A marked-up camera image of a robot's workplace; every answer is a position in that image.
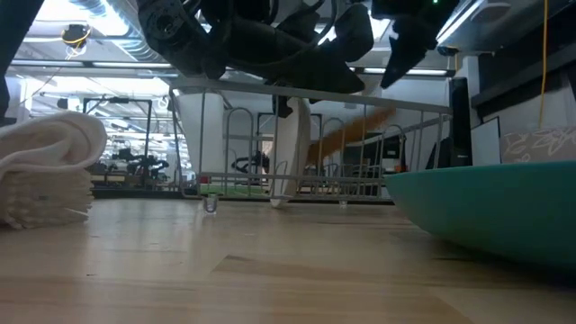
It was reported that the black computer monitor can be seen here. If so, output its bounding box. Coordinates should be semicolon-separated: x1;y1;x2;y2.
449;76;474;168

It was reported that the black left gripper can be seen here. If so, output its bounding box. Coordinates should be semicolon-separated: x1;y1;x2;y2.
197;0;366;120

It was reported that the white striped dish towel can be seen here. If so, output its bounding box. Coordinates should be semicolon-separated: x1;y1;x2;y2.
0;111;108;231

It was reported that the LED tube light bar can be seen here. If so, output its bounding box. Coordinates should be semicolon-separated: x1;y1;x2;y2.
8;60;451;77

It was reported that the white plate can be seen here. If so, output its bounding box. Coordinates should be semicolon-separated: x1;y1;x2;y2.
269;96;312;209

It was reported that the black ceiling device yellow cable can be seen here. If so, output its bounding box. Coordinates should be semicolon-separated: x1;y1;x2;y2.
60;23;92;50

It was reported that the translucent plastic cutlery holder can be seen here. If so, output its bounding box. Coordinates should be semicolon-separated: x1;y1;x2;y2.
173;92;225;176

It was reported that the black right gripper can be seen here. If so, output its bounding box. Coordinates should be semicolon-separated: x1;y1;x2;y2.
335;0;460;89

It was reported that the wooden plate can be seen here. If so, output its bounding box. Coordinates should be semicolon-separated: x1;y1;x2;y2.
306;106;398;166

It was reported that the metal wire dish rack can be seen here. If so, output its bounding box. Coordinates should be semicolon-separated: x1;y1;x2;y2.
168;76;453;215

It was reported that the teal plate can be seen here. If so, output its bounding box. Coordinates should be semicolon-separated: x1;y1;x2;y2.
384;160;576;272

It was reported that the black background robot station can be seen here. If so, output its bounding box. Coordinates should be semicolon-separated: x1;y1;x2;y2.
80;94;171;191

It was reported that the white board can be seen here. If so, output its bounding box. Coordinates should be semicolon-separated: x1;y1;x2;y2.
471;116;502;167

